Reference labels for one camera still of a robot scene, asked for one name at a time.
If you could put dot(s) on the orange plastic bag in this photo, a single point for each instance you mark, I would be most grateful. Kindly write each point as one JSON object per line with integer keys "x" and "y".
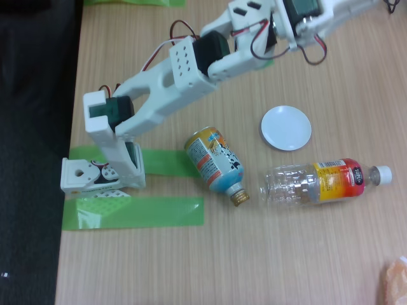
{"x": 397, "y": 282}

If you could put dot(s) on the small white object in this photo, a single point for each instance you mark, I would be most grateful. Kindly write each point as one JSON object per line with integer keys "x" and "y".
{"x": 4, "y": 274}

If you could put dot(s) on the small white round plate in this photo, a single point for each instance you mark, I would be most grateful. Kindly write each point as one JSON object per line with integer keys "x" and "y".
{"x": 286, "y": 127}

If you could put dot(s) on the yellow blue aluminium bottle can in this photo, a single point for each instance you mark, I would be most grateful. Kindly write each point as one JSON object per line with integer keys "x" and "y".
{"x": 213, "y": 159}

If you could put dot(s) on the clear plastic bottle orange label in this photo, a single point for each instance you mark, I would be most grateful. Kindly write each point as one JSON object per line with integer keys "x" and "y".
{"x": 302, "y": 187}

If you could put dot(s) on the long green tape strip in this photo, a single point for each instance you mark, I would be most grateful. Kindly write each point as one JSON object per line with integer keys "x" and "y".
{"x": 159, "y": 213}

